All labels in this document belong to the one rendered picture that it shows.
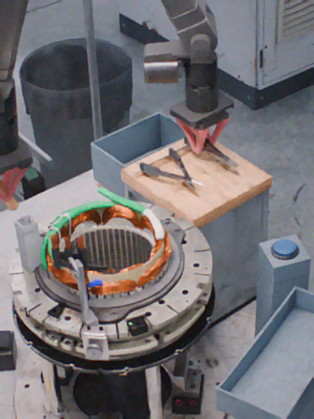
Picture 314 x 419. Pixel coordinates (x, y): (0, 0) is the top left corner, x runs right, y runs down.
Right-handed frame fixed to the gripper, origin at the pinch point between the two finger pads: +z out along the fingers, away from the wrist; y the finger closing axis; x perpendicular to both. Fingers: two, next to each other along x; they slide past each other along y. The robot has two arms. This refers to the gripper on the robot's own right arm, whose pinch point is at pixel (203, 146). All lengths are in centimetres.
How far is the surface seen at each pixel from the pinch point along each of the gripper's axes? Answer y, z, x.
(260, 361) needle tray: 25.0, 5.3, 41.2
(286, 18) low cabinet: -155, 77, -123
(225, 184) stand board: 2.4, 2.7, 8.5
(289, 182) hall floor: -113, 114, -80
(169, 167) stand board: 6.3, 2.9, -2.1
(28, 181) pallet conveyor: 7, 36, -55
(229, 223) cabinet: 4.7, 7.9, 12.0
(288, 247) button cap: 4.6, 4.1, 26.7
